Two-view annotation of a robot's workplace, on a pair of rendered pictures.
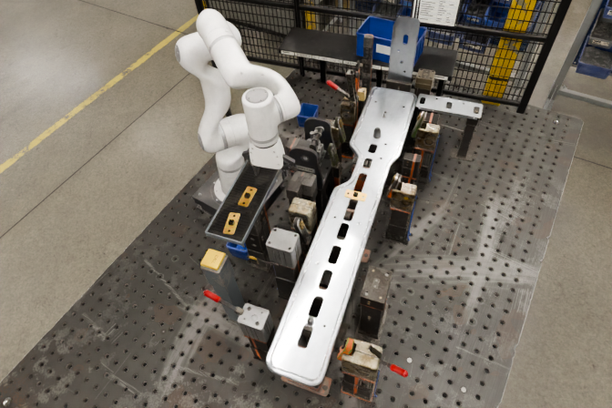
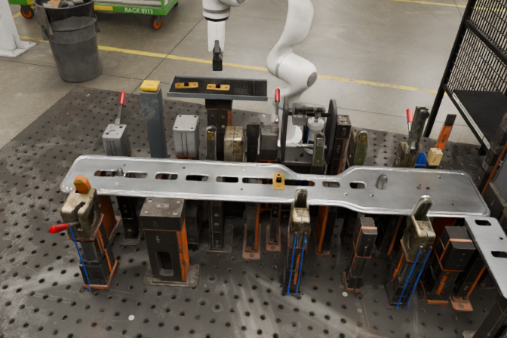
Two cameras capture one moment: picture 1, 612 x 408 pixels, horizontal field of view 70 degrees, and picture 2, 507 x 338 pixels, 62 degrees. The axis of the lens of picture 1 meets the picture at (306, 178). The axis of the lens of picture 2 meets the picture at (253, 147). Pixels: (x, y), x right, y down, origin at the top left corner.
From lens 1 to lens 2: 1.32 m
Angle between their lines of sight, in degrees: 48
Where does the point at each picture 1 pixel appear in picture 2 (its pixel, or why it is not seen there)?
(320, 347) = (94, 183)
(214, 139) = (271, 57)
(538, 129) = not seen: outside the picture
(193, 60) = not seen: outside the picture
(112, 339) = (133, 120)
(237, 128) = (292, 65)
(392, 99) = (456, 192)
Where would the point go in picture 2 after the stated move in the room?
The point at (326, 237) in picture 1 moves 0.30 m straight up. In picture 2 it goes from (216, 168) to (213, 92)
